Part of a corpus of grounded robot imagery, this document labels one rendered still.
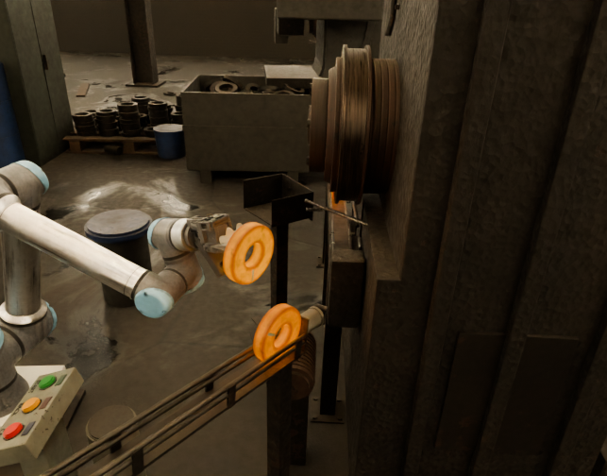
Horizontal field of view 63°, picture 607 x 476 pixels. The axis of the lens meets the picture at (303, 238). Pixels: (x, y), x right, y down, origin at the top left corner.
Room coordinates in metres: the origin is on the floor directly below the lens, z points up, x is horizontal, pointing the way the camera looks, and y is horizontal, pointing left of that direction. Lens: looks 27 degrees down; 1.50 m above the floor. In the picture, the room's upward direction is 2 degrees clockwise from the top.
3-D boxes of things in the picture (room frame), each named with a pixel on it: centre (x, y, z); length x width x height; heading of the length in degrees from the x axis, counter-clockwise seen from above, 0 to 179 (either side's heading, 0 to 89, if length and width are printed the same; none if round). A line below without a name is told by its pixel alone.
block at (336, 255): (1.27, -0.14, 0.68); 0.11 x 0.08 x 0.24; 88
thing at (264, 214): (2.00, 0.12, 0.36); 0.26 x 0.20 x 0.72; 33
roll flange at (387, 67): (1.50, -0.21, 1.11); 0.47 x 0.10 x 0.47; 178
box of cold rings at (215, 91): (4.27, 0.48, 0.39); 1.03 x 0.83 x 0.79; 92
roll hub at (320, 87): (1.51, -0.03, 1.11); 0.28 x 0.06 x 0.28; 178
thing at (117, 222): (2.20, 0.92, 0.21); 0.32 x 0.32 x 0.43
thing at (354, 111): (1.50, -0.13, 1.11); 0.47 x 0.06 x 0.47; 178
